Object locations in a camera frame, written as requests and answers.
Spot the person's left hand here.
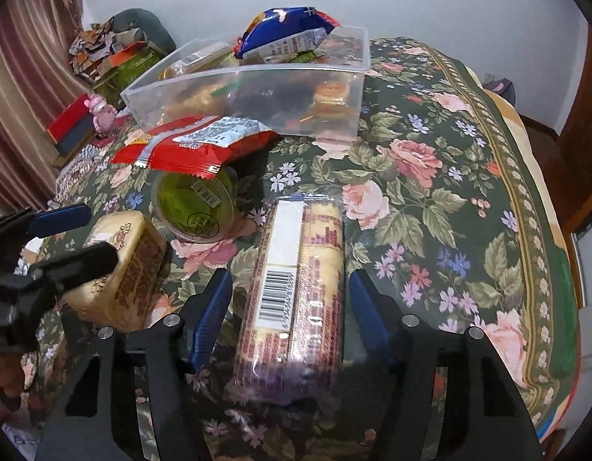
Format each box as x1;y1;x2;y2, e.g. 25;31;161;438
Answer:
0;353;36;398

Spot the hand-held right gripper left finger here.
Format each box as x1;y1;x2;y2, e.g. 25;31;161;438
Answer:
34;266;234;461

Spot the orange pastry packet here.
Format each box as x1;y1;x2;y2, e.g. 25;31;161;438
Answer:
312;81;353;117

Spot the pink rabbit toy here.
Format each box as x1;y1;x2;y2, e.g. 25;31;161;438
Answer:
85;95;119;134

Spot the grey body pillow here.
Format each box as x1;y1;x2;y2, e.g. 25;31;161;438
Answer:
111;8;178;55

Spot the long cracker pack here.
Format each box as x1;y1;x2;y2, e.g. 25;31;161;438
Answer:
226;194;348;405

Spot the striped brown curtain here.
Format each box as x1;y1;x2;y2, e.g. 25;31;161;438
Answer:
0;0;93;224

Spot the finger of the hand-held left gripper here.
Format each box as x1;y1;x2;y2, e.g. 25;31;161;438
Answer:
17;242;120;309
0;204;92;251

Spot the brown wooden door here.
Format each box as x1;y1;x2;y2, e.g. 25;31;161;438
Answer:
558;24;592;237

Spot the orange cardboard box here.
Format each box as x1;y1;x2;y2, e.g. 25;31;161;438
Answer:
101;41;149;74

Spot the pile of printed cloths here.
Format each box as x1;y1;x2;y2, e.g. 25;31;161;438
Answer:
69;22;133;76

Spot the red box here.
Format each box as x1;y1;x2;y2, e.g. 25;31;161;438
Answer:
47;93;98;143

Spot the clear plastic container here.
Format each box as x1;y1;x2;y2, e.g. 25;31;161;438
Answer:
120;26;372;138

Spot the red snack packet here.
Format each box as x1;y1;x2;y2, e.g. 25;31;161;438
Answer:
111;115;283;182

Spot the yellow cracker block pack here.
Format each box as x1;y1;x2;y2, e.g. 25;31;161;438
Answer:
63;211;168;333

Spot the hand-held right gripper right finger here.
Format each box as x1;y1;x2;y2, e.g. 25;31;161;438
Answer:
349;269;547;461

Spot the grey and pink backpack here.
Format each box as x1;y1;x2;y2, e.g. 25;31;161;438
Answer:
483;74;517;106

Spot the dark grey box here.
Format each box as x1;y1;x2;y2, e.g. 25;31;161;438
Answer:
56;124;98;155

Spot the green jelly cup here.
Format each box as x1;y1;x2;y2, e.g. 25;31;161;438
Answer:
151;166;239;244

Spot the blue chip bag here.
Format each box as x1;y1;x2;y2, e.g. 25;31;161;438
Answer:
233;7;341;61

